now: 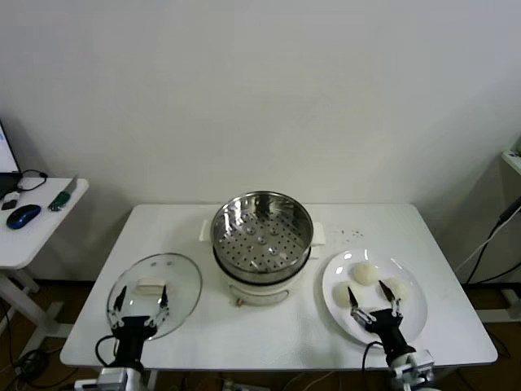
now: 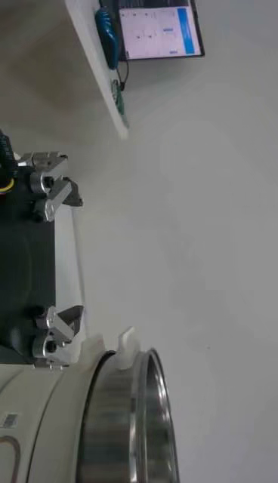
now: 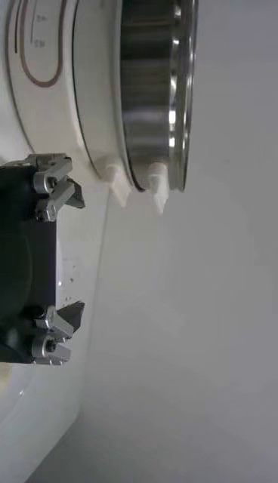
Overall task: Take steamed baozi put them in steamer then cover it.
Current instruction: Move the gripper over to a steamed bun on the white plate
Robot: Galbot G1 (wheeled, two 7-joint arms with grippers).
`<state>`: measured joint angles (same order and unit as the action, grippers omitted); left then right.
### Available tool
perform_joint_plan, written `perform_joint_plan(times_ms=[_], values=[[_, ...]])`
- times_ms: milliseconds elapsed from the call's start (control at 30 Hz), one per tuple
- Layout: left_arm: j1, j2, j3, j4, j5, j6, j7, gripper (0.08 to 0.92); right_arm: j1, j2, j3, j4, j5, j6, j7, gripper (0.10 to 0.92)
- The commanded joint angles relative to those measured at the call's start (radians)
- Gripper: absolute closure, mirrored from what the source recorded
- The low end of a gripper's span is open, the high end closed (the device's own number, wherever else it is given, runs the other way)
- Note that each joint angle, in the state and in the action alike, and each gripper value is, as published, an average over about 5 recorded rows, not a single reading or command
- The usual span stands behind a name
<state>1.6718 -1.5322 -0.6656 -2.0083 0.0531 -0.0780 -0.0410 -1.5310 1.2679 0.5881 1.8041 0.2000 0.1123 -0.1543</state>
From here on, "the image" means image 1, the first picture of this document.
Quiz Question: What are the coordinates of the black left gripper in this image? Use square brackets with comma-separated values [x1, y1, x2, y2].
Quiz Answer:
[107, 283, 170, 367]

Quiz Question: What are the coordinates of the round glass pot lid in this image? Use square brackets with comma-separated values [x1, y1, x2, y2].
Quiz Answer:
[107, 253, 204, 341]

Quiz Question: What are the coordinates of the blue computer mouse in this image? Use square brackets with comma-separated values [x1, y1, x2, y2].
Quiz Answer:
[6, 204, 42, 230]

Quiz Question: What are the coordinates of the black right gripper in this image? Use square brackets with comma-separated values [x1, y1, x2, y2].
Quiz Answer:
[347, 279, 416, 359]

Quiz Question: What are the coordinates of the white shelf board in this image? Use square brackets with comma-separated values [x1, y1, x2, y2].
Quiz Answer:
[501, 140, 521, 176]

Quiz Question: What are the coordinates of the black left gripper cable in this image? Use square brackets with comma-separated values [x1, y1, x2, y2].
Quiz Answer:
[95, 334, 123, 367]

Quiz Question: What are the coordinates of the white electric cooker pot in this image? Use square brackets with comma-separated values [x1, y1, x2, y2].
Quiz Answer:
[198, 227, 326, 307]

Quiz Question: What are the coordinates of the white steamed baozi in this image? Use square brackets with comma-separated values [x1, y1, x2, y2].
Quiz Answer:
[333, 280, 361, 309]
[382, 278, 409, 305]
[352, 262, 379, 286]

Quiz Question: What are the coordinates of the perforated steel steamer basket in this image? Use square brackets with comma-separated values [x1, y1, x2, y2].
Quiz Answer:
[198, 190, 326, 275]

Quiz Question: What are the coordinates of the black looped desk cable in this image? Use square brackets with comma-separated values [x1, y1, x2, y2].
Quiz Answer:
[15, 169, 49, 192]

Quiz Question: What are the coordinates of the white side table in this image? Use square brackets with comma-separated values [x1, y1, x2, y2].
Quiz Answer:
[0, 177, 90, 354]

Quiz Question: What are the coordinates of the dark crumb scatter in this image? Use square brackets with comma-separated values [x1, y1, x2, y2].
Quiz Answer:
[332, 228, 364, 241]

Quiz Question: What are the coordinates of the white power strip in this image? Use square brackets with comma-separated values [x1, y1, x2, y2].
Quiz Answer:
[219, 377, 256, 391]

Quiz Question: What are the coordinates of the black laptop computer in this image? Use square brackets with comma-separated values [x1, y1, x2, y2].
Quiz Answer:
[0, 118, 24, 200]

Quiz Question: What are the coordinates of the green handled knife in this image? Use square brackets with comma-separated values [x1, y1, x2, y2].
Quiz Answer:
[47, 174, 79, 212]

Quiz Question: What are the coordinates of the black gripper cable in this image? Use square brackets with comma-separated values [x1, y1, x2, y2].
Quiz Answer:
[361, 340, 387, 376]
[95, 334, 123, 367]

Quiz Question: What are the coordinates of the black floor cable bundle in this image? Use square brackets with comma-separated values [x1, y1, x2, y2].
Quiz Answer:
[0, 299, 62, 388]

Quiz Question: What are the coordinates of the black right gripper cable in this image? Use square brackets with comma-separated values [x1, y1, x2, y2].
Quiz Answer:
[361, 340, 387, 376]

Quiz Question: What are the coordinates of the white wall cable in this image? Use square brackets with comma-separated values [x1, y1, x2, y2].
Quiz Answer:
[453, 234, 496, 274]

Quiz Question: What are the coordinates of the black wall cable with plug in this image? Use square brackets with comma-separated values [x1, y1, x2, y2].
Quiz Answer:
[463, 202, 521, 286]

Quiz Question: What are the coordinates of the round white plate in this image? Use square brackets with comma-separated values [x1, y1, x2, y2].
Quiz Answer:
[322, 248, 429, 349]

